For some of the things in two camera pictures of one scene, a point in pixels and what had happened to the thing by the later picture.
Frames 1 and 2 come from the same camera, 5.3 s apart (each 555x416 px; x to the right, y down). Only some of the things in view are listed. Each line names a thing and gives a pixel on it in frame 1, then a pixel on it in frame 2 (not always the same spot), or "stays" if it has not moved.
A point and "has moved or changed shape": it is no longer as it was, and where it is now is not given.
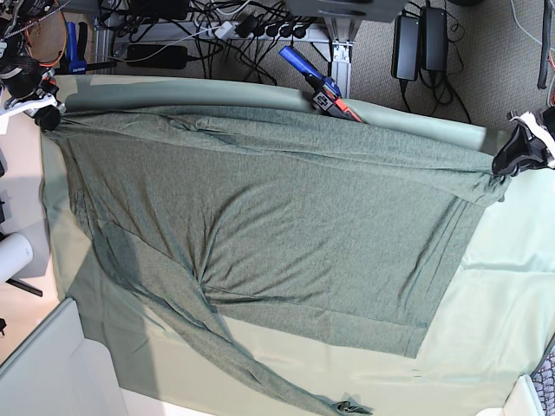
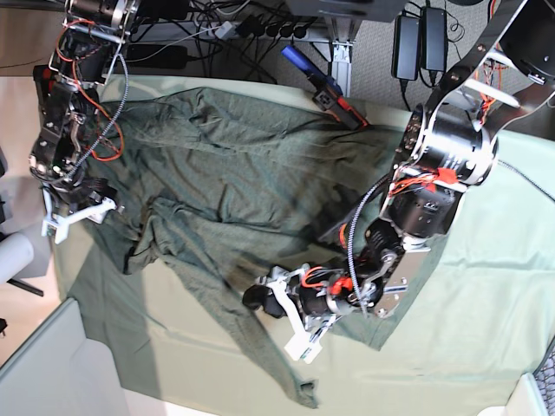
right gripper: [42, 103] to [70, 193]
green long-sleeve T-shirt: [346, 232] has moved or changed shape
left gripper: [520, 144] to [323, 291]
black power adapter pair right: [434, 39] stays
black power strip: [297, 29] stays
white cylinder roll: [16, 254] stays
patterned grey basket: [544, 379] stays
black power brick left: [173, 57] stays
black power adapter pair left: [406, 44] stays
